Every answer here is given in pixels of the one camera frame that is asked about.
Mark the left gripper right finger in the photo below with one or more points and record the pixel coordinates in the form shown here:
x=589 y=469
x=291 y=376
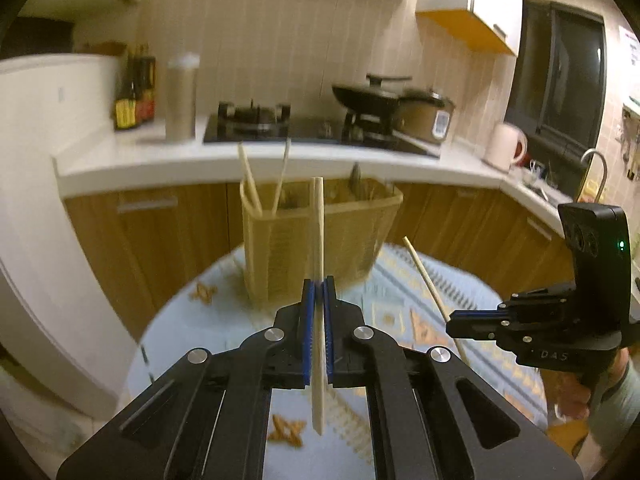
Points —
x=329 y=302

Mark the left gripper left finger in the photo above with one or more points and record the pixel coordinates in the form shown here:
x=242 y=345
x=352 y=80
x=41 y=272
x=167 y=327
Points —
x=306 y=326

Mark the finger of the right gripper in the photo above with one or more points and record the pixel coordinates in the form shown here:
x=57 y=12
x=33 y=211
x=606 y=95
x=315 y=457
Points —
x=477 y=317
x=472 y=330

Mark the wooden chopstick pair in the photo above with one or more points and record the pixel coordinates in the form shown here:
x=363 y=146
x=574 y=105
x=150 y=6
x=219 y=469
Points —
x=318 y=362
x=278 y=190

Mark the white kitchen countertop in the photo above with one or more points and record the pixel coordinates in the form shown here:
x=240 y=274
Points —
x=515 y=228

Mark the dark kitchen window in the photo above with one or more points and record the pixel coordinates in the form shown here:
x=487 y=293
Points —
x=558 y=92

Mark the person right hand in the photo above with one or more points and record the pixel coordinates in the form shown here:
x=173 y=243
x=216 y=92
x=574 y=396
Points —
x=572 y=397

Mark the beige plastic utensil basket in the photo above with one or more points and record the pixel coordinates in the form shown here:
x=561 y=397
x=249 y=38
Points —
x=301 y=239

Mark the blue patterned tablecloth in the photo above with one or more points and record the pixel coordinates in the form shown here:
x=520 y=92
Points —
x=213 y=311

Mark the black gas hob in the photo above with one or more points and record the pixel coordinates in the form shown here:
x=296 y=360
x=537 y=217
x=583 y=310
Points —
x=254 y=123

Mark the chrome sink faucet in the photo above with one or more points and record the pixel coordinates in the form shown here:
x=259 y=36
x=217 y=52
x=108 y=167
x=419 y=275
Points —
x=594 y=180

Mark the white electric kettle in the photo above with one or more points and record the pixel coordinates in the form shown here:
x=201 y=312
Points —
x=507 y=146

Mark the black wok with lid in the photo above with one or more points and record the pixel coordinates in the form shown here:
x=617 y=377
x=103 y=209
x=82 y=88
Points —
x=372 y=98

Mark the brown rice cooker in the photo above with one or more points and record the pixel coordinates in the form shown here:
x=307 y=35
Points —
x=424 y=115

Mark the grey tall canister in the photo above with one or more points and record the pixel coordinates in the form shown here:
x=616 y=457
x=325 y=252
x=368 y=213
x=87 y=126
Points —
x=181 y=77

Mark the red label sauce bottle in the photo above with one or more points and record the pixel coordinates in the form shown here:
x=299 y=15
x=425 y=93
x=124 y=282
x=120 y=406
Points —
x=146 y=69

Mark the dark sauce bottle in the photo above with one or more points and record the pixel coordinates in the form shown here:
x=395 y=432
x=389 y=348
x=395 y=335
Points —
x=125 y=106

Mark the white refrigerator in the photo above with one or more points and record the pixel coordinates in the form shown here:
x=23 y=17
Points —
x=55 y=319

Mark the orange white wall cabinet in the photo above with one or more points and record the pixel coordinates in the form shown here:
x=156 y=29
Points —
x=484 y=25

